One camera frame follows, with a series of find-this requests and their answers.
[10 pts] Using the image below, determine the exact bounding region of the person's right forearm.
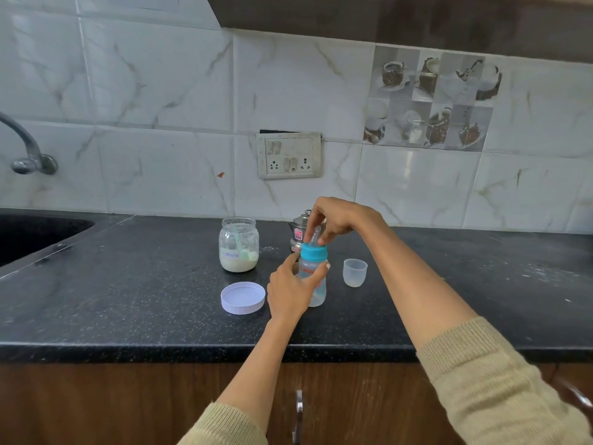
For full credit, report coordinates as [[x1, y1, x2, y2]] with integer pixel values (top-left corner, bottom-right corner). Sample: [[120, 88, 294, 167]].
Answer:
[[359, 217, 593, 445]]

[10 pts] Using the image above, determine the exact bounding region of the black kitchen sink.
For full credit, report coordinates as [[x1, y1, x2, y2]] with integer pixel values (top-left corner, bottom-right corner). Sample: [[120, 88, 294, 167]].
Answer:
[[0, 213, 96, 268]]

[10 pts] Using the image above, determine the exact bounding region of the clear bottle dome cap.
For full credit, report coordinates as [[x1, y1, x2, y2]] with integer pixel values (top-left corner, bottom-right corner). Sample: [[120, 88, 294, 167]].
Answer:
[[342, 258, 369, 289]]

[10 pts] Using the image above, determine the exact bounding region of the brown wooden cabinet door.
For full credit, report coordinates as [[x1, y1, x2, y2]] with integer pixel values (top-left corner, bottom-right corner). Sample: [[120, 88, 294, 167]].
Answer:
[[0, 361, 284, 445], [268, 362, 547, 445], [539, 363, 593, 445]]

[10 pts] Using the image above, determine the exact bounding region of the steel cabinet door handle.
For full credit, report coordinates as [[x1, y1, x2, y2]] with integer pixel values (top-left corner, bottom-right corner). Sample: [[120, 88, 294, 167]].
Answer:
[[551, 375, 593, 413], [292, 389, 305, 445]]

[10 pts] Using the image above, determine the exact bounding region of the small steel kettle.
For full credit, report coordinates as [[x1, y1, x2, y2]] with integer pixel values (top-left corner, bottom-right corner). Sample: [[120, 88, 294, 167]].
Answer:
[[288, 209, 327, 254]]

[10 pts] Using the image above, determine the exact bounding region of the curved steel wall tap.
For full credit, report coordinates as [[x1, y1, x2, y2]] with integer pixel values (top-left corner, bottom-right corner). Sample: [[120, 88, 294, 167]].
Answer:
[[0, 111, 59, 176]]

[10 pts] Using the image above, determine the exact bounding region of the white switch socket board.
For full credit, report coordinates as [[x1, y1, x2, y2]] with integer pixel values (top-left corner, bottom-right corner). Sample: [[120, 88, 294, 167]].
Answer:
[[256, 132, 323, 180]]

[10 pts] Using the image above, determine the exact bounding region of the person's left forearm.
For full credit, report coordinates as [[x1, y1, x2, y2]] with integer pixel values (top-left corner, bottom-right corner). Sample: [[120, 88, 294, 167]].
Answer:
[[178, 315, 300, 445]]

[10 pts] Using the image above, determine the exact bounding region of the lavender plastic jar lid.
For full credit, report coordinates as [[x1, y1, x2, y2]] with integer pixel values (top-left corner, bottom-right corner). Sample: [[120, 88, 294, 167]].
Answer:
[[220, 281, 267, 316]]

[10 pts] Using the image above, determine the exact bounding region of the clear printed baby bottle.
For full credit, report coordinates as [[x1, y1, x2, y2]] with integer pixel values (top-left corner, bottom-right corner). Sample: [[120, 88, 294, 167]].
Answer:
[[298, 256, 328, 308]]

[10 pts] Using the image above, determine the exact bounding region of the glass jar with white powder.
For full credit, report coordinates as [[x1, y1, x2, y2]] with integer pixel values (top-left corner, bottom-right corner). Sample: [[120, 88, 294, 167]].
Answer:
[[218, 217, 260, 274]]

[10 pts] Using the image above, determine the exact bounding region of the person's left hand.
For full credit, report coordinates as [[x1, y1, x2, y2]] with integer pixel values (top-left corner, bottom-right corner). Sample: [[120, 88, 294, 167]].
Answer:
[[266, 251, 331, 324]]

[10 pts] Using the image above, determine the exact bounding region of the blue collar with nipple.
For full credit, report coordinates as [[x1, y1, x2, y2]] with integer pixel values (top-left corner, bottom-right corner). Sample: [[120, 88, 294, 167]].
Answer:
[[301, 225, 329, 263]]

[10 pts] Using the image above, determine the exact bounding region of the green plastic scoop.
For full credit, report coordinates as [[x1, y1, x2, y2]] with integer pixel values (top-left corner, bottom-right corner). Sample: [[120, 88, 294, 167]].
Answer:
[[231, 226, 259, 261]]

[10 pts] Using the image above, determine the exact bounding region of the person's right hand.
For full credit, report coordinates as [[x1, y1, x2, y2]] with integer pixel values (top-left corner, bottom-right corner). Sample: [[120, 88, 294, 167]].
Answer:
[[303, 196, 387, 247]]

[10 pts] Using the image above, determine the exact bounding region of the dark overhead cabinet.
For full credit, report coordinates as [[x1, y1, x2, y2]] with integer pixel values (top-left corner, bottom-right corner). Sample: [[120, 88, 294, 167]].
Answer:
[[203, 0, 593, 64]]

